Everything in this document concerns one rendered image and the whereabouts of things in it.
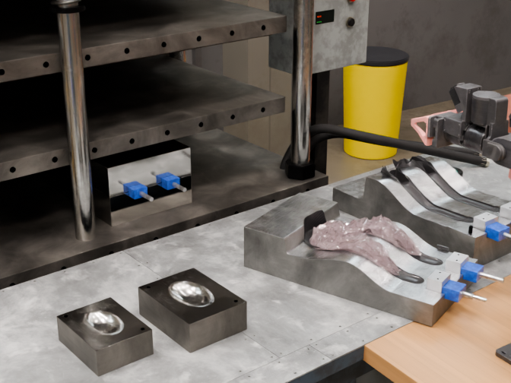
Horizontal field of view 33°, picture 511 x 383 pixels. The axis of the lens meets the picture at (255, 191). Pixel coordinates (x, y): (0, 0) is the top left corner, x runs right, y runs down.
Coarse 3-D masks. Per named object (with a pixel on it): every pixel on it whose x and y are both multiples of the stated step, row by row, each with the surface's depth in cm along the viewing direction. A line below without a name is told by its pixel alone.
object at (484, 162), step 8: (384, 136) 273; (384, 144) 273; (392, 144) 273; (400, 144) 273; (408, 144) 274; (416, 144) 274; (424, 144) 275; (416, 152) 276; (424, 152) 275; (432, 152) 275; (440, 152) 275; (448, 152) 276; (456, 152) 276; (456, 160) 278; (464, 160) 277; (472, 160) 277; (480, 160) 277; (488, 160) 278
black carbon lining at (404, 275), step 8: (312, 216) 218; (320, 216) 219; (304, 224) 215; (312, 224) 219; (304, 232) 212; (312, 232) 218; (416, 256) 209; (424, 256) 209; (432, 264) 205; (440, 264) 205; (400, 272) 201; (408, 280) 199; (416, 280) 199
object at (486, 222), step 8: (480, 216) 216; (488, 216) 216; (496, 216) 216; (480, 224) 214; (488, 224) 214; (496, 224) 214; (488, 232) 213; (496, 232) 211; (504, 232) 212; (496, 240) 212
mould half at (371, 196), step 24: (408, 168) 241; (336, 192) 247; (360, 192) 244; (384, 192) 231; (432, 192) 234; (480, 192) 238; (360, 216) 241; (384, 216) 234; (408, 216) 226; (432, 216) 223; (432, 240) 222; (456, 240) 215; (480, 240) 212; (504, 240) 219
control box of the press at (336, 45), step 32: (288, 0) 273; (320, 0) 273; (352, 0) 279; (288, 32) 276; (320, 32) 277; (352, 32) 286; (288, 64) 280; (320, 64) 281; (352, 64) 291; (320, 96) 293; (320, 160) 302
